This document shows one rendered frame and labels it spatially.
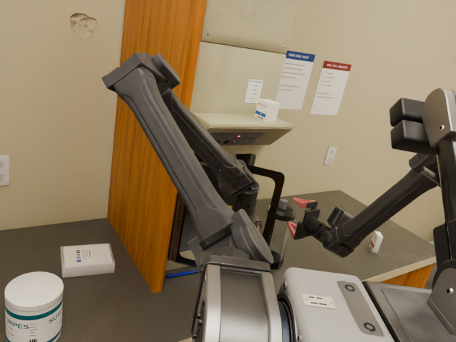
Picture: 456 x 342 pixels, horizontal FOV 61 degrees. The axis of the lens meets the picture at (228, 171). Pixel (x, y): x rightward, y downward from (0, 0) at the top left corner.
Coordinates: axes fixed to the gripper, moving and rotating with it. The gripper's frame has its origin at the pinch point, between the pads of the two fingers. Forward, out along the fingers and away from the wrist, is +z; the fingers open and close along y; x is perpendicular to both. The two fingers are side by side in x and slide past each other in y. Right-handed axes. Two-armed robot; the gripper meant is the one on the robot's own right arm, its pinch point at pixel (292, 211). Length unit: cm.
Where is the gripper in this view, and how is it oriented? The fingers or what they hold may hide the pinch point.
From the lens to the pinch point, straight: 142.0
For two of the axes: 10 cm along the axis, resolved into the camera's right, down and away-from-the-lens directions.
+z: -5.4, -3.9, 7.5
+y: 1.7, -9.2, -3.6
